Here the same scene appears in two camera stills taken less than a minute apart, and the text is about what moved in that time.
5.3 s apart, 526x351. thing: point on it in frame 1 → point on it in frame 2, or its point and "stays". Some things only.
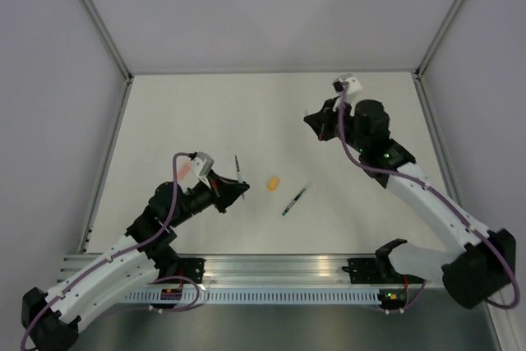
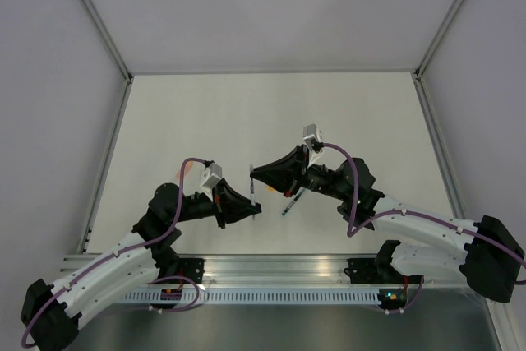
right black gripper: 321,121 → 287,174
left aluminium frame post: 127,76 stays
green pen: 293,202 stays
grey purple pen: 241,181 → 252,194
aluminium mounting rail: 264,273 stays
